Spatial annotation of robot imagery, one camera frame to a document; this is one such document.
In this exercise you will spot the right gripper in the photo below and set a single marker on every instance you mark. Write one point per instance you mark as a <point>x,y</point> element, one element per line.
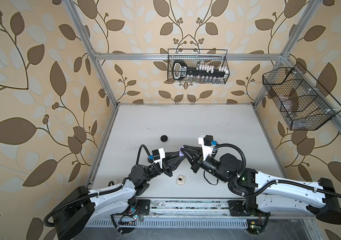
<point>196,162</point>

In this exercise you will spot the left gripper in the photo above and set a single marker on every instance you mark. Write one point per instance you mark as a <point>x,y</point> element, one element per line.
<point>167,164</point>

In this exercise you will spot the black round earbud case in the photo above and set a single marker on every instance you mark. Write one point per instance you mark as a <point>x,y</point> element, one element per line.
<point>164,138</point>

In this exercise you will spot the purple round earbud case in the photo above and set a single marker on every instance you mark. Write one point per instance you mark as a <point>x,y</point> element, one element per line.
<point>181,151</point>

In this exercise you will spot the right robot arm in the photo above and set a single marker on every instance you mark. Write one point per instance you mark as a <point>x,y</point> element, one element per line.
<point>263,192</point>

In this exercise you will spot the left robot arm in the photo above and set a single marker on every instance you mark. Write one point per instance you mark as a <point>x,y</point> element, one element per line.
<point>137,182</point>

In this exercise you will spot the beige earbud case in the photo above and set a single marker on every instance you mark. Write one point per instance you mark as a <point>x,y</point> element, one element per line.
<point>181,180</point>

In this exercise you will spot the black tool in basket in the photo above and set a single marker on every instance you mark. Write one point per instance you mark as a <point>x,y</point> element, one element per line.
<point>180,70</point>

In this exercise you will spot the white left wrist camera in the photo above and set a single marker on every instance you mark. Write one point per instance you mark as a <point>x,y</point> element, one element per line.
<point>156,157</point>

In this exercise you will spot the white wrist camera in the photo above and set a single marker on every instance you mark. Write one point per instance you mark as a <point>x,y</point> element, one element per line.
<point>207,144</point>
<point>156,157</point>

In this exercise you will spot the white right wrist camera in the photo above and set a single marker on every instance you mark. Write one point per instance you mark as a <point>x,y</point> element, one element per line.
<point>207,144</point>

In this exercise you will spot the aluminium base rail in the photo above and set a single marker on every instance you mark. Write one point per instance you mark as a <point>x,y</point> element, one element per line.
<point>188,208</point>

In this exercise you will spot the back wall wire basket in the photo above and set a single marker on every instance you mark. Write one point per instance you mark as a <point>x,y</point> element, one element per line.
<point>192,56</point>

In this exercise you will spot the wall wire basket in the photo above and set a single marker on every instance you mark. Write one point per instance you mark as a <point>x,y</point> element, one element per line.
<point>192,56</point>
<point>304,103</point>

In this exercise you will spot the right wall wire basket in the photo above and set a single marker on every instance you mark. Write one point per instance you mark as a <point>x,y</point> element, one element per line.
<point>304,103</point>

